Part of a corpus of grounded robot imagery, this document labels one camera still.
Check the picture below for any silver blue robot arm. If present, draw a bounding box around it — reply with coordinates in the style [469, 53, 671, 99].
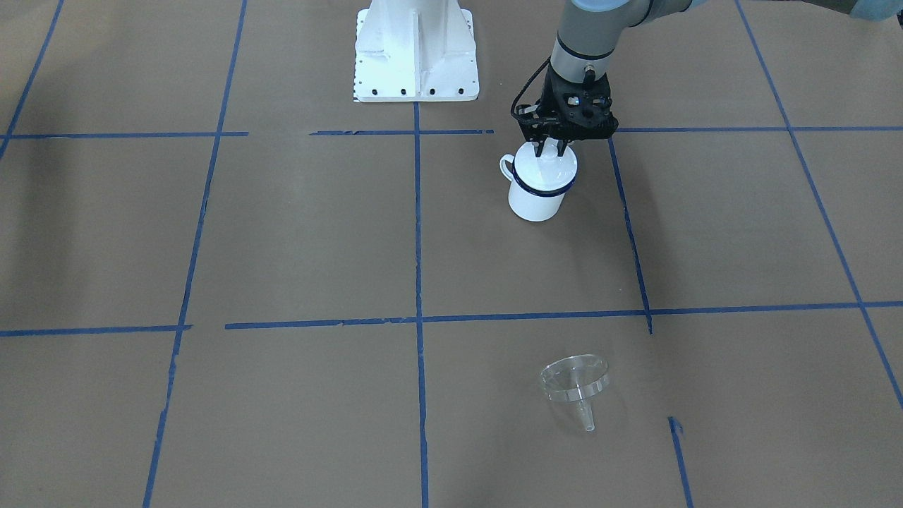
[510, 1, 702, 157]

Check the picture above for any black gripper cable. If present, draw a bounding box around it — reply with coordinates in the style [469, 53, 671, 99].
[511, 58, 552, 119]

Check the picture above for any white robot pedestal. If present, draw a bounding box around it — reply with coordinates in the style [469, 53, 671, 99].
[353, 1, 480, 103]

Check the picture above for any clear plastic funnel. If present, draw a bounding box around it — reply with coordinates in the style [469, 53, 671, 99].
[539, 354, 610, 432]

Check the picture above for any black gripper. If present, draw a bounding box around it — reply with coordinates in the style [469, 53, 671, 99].
[512, 68, 619, 157]

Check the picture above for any white enamel mug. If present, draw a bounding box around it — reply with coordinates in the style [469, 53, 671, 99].
[499, 138, 578, 222]

